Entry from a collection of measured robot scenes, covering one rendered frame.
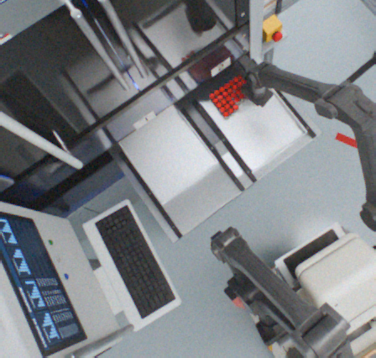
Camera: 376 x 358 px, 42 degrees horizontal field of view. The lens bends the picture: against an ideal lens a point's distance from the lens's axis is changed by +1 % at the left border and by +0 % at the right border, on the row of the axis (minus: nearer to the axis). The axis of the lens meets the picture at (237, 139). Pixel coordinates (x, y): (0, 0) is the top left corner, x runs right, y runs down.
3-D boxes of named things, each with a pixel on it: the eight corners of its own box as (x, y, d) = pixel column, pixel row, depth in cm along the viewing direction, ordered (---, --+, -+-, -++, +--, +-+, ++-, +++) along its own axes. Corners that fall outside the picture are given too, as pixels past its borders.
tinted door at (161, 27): (140, 92, 155) (76, -12, 99) (247, 18, 161) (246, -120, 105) (141, 92, 155) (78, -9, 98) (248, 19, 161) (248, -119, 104)
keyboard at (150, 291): (95, 223, 185) (92, 222, 183) (127, 204, 187) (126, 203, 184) (142, 319, 176) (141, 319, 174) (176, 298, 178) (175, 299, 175)
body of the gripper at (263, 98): (251, 78, 173) (252, 70, 165) (274, 95, 171) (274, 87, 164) (240, 92, 171) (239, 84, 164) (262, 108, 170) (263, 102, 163)
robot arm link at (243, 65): (253, 82, 151) (274, 68, 154) (232, 55, 154) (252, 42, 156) (248, 97, 163) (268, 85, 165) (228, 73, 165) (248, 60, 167)
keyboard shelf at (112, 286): (64, 235, 187) (61, 234, 184) (128, 198, 190) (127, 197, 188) (115, 344, 176) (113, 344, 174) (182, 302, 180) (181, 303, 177)
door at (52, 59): (13, 178, 149) (-134, 122, 92) (138, 92, 155) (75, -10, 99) (13, 180, 149) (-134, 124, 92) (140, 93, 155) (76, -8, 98)
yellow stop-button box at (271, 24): (255, 29, 188) (256, 20, 181) (270, 19, 189) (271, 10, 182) (267, 44, 186) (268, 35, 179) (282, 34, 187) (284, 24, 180)
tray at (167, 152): (112, 134, 186) (110, 132, 183) (168, 96, 190) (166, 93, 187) (162, 204, 179) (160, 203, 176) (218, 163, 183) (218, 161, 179)
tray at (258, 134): (200, 104, 189) (199, 102, 185) (253, 67, 192) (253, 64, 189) (252, 173, 181) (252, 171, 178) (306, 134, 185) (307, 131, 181)
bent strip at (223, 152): (215, 148, 184) (214, 144, 178) (221, 144, 185) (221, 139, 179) (237, 177, 181) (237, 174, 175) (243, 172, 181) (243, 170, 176)
